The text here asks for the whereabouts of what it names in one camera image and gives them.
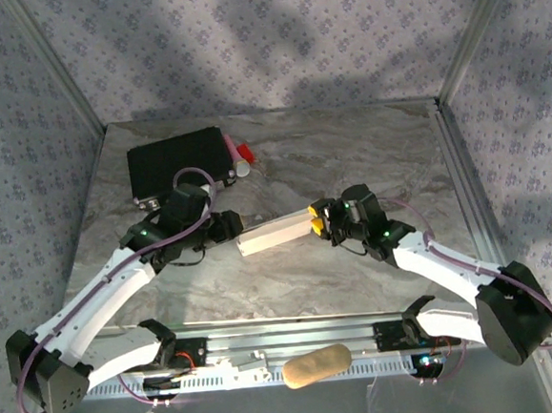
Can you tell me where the white paper box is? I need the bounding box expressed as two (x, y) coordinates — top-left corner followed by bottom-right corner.
(232, 205), (327, 259)

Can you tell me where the black carrying case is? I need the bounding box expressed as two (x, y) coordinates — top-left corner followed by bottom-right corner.
(124, 125), (239, 214)

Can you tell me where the pink white tube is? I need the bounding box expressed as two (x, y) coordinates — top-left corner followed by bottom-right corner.
(222, 132), (253, 179)

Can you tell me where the small red block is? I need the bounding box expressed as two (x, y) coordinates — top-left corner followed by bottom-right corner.
(235, 141), (257, 166)

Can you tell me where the tan oval sponge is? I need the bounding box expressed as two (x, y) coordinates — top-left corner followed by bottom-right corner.
(280, 342), (355, 391)

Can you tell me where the black right circuit board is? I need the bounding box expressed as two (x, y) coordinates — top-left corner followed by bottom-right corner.
(408, 351), (447, 380)

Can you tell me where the black circuit board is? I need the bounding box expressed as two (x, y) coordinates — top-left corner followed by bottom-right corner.
(142, 374), (187, 403)
(408, 351), (447, 380)

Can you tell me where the black left circuit board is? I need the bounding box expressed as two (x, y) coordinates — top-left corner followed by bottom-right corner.
(142, 374), (187, 403)

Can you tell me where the thin black right gripper cable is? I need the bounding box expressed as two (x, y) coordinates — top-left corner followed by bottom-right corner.
(340, 237), (372, 258)

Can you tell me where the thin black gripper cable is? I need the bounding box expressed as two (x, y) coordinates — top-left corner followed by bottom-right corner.
(162, 247), (209, 270)
(340, 237), (372, 258)

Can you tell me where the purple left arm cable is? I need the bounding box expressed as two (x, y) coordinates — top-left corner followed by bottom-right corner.
(0, 164), (235, 413)

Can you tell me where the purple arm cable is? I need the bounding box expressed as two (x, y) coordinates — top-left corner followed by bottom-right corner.
(0, 164), (235, 413)
(375, 183), (552, 390)

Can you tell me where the thin black left gripper cable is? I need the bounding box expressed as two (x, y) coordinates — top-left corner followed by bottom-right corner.
(162, 247), (209, 270)

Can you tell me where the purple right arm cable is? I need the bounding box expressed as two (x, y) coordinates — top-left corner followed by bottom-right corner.
(375, 183), (552, 390)

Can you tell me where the aluminium side rail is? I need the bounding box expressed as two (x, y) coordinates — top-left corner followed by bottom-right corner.
(432, 90), (546, 317)

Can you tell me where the aluminium mounting rail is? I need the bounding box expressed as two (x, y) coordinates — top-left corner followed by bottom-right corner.
(74, 292), (552, 382)

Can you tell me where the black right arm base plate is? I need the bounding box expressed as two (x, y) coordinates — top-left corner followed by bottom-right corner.
(373, 315), (460, 353)

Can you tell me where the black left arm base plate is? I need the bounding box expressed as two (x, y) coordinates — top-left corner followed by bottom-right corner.
(112, 335), (210, 376)

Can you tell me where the white slotted cable duct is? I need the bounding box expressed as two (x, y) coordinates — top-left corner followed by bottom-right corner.
(54, 349), (443, 404)

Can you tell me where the white grey bracket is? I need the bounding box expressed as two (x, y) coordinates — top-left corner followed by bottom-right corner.
(214, 348), (273, 390)

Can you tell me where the aluminium frame post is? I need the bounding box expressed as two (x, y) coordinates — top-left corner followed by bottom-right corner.
(430, 0), (534, 107)
(1, 0), (109, 142)

